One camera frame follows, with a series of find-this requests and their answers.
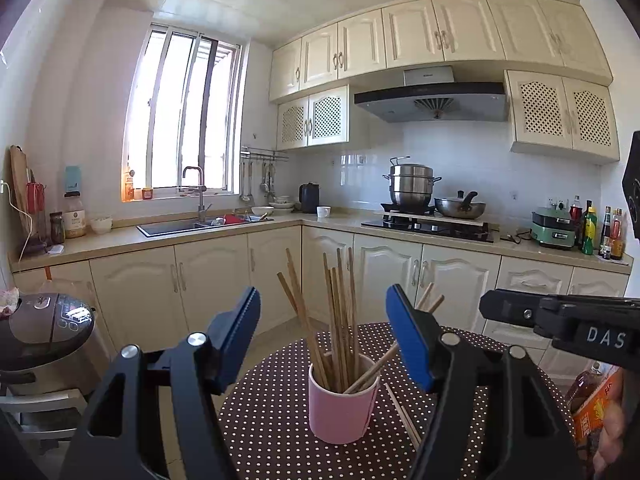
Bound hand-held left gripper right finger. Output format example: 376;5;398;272
385;284;586;480

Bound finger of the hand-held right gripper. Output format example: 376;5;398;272
479;290;543;333

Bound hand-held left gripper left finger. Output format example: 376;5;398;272
59;286;262;480

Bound bunch of wooden chopsticks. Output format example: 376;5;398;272
277;247;446;448

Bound pink cup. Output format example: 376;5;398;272
307;352;382;445

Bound person's right hand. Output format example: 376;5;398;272
597;400;626;476

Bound amber liquid bottle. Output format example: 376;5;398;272
565;362;603;413

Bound green electric cooker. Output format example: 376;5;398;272
530;207;577;250

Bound dark sauce bottle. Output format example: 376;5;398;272
600;206;613;258

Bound green yellow bottle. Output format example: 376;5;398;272
581;201;598;256

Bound orange snack bag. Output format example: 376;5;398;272
570;367;623;453

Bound red cap cola bottle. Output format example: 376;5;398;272
570;196;584;246

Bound brown polka dot tablecloth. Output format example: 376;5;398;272
217;322;576;480

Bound black gas stove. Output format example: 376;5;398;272
361;212;496;243

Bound steel wok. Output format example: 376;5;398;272
434;191;487;219

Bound steel sink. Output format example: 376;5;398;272
136;214;275;237

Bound steel faucet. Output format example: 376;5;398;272
181;166;208;223

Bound stack of white bowls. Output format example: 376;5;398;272
251;196;301;218

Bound steel steamer pot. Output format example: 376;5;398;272
382;156;442;208

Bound black electric kettle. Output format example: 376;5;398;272
299;182;321;214

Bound dark rice cooker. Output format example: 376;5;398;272
0;291;98;396

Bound large beige jar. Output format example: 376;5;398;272
63;191;87;239

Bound cream lattice door cabinet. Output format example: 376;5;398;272
276;85;351;151
504;70;621;163

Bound metal shelf rack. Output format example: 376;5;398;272
0;389;88;456

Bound black range hood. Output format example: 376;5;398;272
354;66;510;123

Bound sliding window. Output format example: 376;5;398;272
122;24;246;203

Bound wooden cutting board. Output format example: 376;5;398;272
10;145;38;256

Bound cream upper cabinets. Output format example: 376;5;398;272
269;0;615;103

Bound utensil rail with ladles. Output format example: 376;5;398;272
240;146;289;203

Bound white charger with cable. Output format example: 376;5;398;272
0;180;33;261

